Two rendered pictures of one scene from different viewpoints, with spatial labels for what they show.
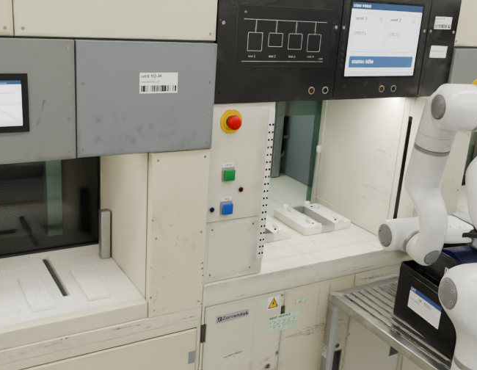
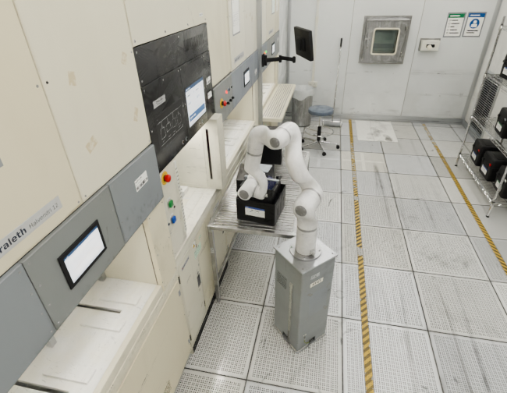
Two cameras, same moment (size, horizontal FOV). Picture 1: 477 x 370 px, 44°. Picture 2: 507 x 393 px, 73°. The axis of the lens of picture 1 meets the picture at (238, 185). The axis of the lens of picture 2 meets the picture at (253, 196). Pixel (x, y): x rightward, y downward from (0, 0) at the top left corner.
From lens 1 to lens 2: 0.96 m
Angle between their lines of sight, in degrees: 44
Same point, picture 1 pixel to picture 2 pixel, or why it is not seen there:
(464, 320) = (310, 217)
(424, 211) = (260, 178)
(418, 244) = (260, 192)
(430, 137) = (257, 150)
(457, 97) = (282, 137)
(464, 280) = (306, 203)
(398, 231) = (249, 190)
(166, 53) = (140, 163)
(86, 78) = (118, 201)
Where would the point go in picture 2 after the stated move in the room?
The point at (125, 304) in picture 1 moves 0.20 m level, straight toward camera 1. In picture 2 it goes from (154, 293) to (184, 310)
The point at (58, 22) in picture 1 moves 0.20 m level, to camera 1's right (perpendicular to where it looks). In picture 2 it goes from (97, 180) to (148, 160)
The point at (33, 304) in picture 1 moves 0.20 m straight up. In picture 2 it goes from (115, 328) to (104, 297)
